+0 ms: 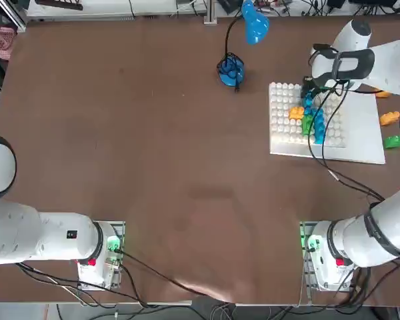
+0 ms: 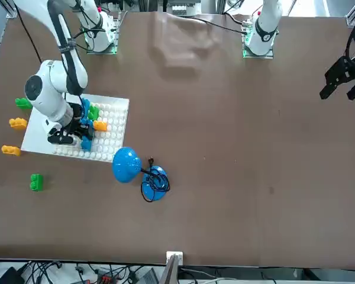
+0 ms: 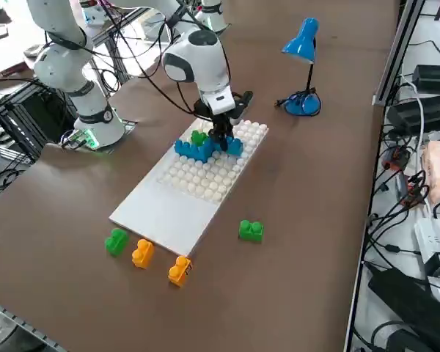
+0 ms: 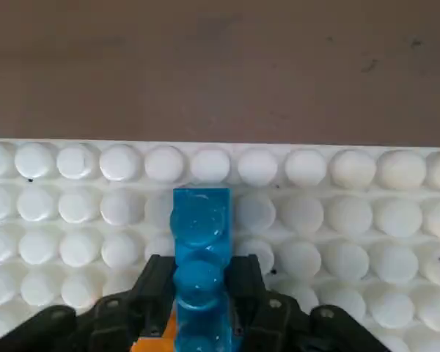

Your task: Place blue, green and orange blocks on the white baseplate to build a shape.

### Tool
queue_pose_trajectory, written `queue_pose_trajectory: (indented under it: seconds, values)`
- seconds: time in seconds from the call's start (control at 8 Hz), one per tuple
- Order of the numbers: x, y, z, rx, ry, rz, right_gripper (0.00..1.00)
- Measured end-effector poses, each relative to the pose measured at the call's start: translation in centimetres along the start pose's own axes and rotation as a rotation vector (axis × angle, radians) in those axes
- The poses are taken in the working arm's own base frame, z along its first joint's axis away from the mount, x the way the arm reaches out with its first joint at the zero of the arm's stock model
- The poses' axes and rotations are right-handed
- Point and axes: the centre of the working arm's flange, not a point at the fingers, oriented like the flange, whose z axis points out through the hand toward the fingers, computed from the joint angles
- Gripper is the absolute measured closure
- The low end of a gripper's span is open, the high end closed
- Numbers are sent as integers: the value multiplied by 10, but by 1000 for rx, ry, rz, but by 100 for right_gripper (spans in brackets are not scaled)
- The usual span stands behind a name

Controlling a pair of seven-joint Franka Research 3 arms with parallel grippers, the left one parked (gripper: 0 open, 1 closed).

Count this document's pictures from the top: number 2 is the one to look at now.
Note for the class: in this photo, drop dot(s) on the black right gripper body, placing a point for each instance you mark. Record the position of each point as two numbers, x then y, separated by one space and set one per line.
77 116

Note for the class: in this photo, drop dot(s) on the orange two-stud block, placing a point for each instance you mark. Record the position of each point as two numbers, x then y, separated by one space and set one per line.
101 126
17 123
10 150

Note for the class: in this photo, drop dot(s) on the green two-stud block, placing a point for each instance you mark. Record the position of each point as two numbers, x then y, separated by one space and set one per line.
94 112
36 182
21 103

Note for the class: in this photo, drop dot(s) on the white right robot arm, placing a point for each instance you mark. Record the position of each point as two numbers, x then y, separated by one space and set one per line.
53 88

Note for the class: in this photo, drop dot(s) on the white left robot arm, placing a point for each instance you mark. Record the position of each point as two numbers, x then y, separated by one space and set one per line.
263 32

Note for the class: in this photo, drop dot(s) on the white studded baseplate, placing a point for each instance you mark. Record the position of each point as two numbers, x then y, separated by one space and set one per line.
115 133

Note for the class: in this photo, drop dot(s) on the white flat board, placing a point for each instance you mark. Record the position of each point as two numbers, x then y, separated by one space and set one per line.
34 136

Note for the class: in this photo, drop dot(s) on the blue desk lamp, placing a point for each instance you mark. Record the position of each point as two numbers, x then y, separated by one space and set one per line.
125 162

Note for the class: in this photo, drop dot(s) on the aluminium profile post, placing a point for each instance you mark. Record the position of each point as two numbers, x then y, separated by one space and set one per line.
174 266

